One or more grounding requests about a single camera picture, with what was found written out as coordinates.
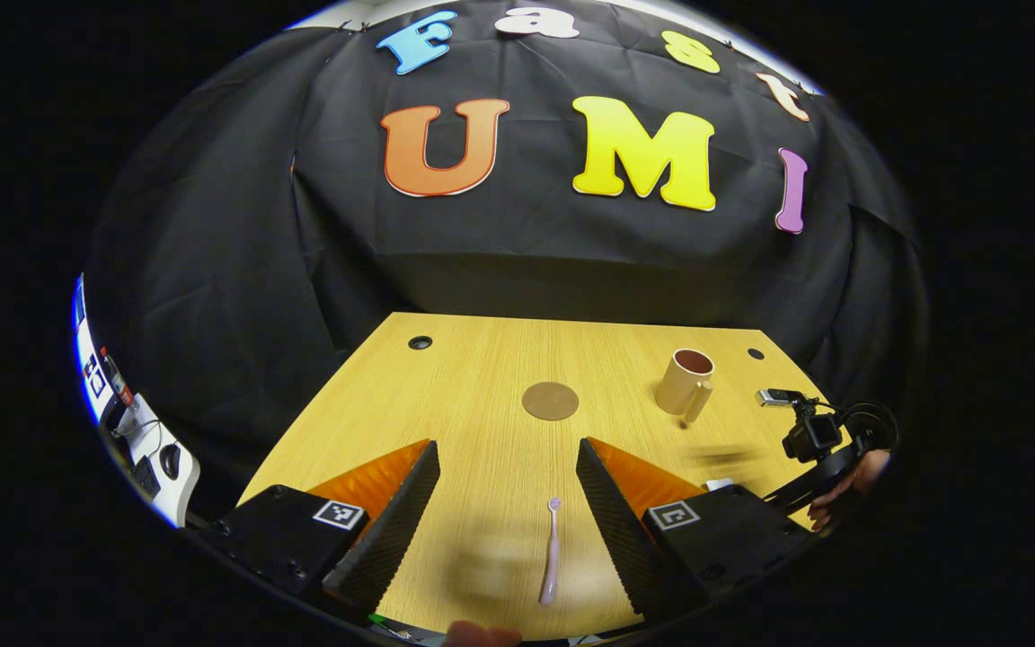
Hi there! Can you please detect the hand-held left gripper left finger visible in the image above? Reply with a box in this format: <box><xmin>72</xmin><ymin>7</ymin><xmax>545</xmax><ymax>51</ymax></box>
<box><xmin>212</xmin><ymin>439</ymin><xmax>442</xmax><ymax>620</ymax></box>

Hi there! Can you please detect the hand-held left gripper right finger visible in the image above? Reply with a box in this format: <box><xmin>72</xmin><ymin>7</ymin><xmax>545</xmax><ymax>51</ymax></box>
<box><xmin>576</xmin><ymin>438</ymin><xmax>815</xmax><ymax>617</ymax></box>

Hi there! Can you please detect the beige cup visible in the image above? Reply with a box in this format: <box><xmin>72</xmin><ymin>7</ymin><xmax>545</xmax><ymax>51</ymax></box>
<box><xmin>655</xmin><ymin>349</ymin><xmax>716</xmax><ymax>425</ymax></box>

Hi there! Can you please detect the round brown coaster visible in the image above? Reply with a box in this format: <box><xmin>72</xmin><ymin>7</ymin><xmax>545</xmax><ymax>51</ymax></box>
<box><xmin>522</xmin><ymin>381</ymin><xmax>579</xmax><ymax>421</ymax></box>

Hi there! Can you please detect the wooden desktop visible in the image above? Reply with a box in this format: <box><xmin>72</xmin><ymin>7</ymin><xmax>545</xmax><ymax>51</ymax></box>
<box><xmin>239</xmin><ymin>312</ymin><xmax>851</xmax><ymax>641</ymax></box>

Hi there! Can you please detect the white side table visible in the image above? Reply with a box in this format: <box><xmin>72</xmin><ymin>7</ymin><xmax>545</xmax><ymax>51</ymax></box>
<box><xmin>109</xmin><ymin>395</ymin><xmax>201</xmax><ymax>528</ymax></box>

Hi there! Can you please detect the plastic drink bottle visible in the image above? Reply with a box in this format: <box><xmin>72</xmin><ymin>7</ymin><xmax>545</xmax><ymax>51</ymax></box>
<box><xmin>104</xmin><ymin>348</ymin><xmax>134</xmax><ymax>407</ymax></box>

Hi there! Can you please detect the computer monitor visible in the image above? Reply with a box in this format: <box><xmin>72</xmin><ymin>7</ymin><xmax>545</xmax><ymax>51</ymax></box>
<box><xmin>74</xmin><ymin>274</ymin><xmax>114</xmax><ymax>423</ymax></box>

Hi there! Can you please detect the black cable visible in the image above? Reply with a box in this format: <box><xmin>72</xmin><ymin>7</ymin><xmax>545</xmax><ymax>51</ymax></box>
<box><xmin>841</xmin><ymin>402</ymin><xmax>900</xmax><ymax>450</ymax></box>

